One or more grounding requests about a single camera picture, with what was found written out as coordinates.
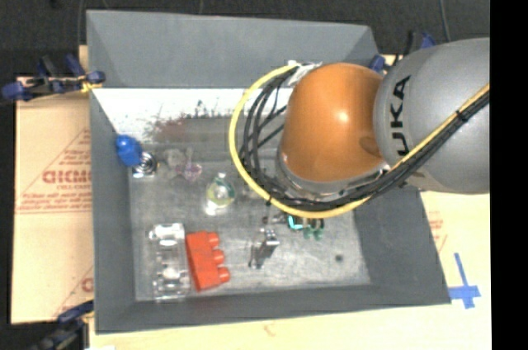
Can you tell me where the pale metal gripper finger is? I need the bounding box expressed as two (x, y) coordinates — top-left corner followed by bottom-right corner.
(259, 233), (282, 263)
(248, 227), (274, 269)

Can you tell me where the red toy building block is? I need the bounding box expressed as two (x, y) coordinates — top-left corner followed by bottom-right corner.
(185, 230), (232, 293)

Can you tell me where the clear glass bottle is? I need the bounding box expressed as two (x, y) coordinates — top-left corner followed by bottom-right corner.
(203, 172), (238, 216)

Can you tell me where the clear toy building block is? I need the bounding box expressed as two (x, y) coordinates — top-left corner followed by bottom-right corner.
(147, 222), (192, 299)

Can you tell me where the shiny metal round cap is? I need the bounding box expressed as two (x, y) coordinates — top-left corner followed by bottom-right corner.
(131, 151), (159, 178)

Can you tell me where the blue plastic toy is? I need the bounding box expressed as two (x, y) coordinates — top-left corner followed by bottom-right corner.
(115, 134), (144, 168)

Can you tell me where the grey metal bin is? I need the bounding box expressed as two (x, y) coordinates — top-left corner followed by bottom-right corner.
(85, 9), (451, 333)

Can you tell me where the brown cardboard board, red print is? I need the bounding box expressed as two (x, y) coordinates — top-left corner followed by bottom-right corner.
(10, 75), (450, 325)

